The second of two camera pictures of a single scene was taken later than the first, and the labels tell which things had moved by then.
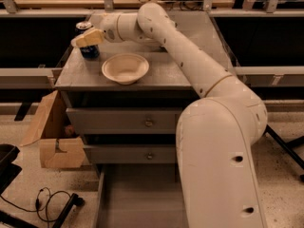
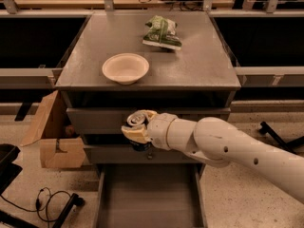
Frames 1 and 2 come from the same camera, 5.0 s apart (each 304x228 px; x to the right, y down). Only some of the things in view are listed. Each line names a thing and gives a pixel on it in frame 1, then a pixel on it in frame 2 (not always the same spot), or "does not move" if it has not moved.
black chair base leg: x=73 y=199 does not move
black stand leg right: x=289 y=146 does not move
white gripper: x=108 y=28 -> x=158 y=128
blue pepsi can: x=91 y=51 -> x=138 y=119
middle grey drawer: x=130 y=154 does not move
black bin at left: x=9 y=171 does not move
